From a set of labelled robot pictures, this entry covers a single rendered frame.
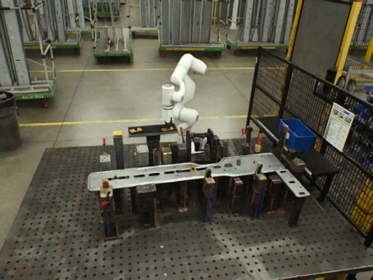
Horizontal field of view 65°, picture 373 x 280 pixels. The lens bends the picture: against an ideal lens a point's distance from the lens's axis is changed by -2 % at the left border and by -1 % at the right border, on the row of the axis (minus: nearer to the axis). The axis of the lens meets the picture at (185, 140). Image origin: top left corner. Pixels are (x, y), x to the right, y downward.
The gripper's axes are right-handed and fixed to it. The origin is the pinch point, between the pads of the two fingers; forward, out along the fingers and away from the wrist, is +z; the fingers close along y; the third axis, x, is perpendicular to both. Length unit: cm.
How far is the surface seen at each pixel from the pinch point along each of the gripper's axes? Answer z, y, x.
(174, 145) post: 9.5, 13.5, -1.9
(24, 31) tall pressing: 56, -746, -13
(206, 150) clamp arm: 12.3, 27.0, 17.6
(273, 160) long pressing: 19, 54, 60
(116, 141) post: 8.2, -9.8, -37.0
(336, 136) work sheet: -4, 77, 93
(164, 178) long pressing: 18.4, 33.0, -21.4
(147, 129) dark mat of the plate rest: 2.5, -6.4, -13.8
